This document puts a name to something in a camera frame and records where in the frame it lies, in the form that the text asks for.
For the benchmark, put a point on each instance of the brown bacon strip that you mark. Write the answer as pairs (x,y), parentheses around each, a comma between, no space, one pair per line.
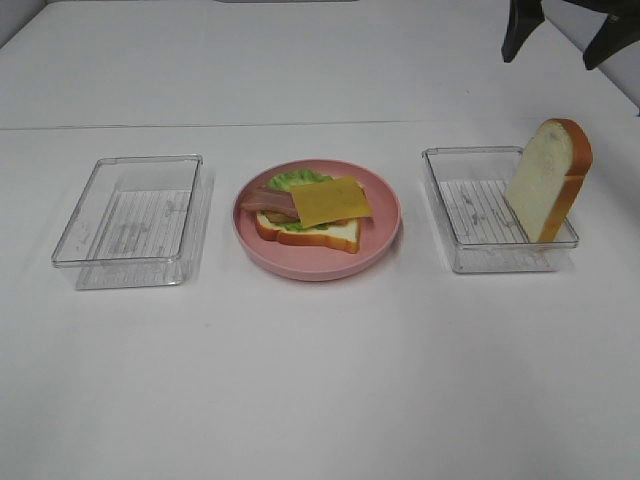
(272,203)

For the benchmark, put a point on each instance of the yellow cheese slice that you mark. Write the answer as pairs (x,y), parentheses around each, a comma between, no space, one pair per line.
(329,201)

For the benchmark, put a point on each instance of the pink round plate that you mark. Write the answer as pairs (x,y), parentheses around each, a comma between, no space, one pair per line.
(320,263)

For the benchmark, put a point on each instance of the bread slice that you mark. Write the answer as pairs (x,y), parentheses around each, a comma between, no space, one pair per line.
(343,236)
(548,178)

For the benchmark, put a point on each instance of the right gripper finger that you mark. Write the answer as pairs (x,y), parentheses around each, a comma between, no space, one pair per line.
(619,30)
(524,17)

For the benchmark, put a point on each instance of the left clear plastic tray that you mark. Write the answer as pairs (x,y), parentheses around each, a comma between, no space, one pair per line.
(135,224)

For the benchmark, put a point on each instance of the green lettuce leaf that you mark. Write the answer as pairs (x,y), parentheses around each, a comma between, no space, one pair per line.
(283,182)

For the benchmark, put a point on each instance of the right clear plastic tray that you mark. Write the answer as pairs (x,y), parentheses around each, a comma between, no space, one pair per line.
(479,231)

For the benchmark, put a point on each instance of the clear plastic tray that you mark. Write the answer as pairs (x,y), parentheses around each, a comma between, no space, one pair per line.
(135,224)
(479,231)

